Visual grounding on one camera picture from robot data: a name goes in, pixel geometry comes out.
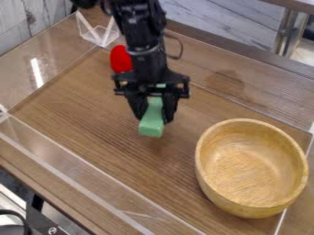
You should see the red plush strawberry toy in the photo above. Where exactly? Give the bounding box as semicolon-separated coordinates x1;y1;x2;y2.
111;45;132;73

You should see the green rectangular stick block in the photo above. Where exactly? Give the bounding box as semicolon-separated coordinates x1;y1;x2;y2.
138;84;168;139

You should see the black table frame leg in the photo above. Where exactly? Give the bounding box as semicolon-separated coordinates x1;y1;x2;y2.
0;192;71;235

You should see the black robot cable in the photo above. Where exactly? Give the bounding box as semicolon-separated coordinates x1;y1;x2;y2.
163;31;184;61

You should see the brown wooden bowl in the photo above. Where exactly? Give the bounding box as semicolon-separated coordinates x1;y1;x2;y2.
195;118;309;218

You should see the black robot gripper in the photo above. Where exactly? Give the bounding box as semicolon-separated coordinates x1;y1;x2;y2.
112;49;190;123

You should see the metal background table leg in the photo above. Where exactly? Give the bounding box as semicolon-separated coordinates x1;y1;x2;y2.
274;9;309;58

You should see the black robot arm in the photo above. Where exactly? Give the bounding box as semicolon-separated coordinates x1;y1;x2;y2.
69;0;190;123

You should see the clear acrylic front barrier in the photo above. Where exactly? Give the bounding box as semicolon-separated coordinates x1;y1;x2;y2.
0;105;204;235

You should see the clear acrylic corner bracket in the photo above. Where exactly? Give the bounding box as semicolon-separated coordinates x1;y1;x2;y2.
75;11;120;48

